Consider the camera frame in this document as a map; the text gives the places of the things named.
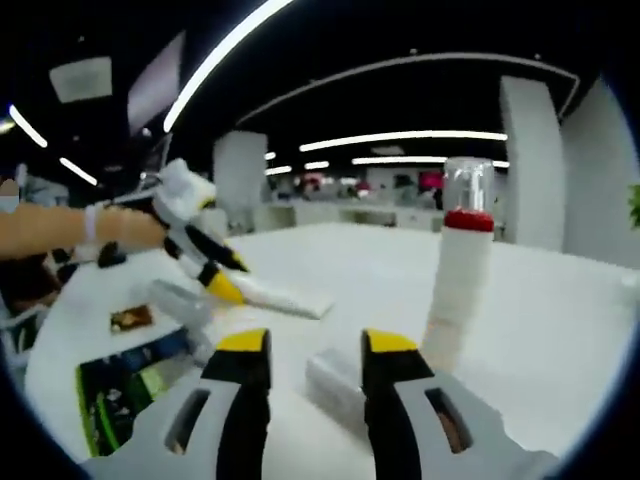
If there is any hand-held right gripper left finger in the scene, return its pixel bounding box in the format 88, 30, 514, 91
81, 328, 274, 480

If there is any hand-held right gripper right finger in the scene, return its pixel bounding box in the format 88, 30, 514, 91
359, 327, 562, 480

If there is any white skincare spray bottle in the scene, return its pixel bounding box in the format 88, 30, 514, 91
304, 348, 371, 437

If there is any white skincare tube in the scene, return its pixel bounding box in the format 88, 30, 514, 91
232, 273, 336, 321

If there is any gold skincare sachet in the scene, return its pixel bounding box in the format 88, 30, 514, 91
109, 305, 154, 332

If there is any black green skincare sachet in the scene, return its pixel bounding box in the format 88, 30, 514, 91
76, 337, 204, 457

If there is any white skincare bottle red collar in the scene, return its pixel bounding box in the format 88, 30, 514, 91
421, 156, 496, 372

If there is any person's left hand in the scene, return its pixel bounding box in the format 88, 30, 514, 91
97, 205, 169, 250

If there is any narrow white pillar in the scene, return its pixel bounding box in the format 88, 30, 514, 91
213, 130, 269, 236

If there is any long curved ceiling light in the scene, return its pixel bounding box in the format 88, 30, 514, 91
162, 0, 296, 134

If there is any small black object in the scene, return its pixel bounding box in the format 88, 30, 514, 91
97, 241, 127, 269

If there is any short ceiling light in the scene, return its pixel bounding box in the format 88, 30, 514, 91
58, 156, 99, 187
8, 103, 49, 149

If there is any pink hanging screen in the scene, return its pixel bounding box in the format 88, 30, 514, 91
126, 28, 187, 137

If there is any long white office counter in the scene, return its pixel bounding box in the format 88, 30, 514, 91
254, 199, 501, 236

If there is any square ceiling panel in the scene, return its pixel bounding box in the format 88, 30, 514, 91
48, 55, 114, 105

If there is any straight ceiling light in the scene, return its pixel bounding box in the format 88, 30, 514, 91
298, 129, 509, 153
351, 155, 450, 166

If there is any wide white pillar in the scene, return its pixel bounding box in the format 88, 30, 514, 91
498, 74, 566, 251

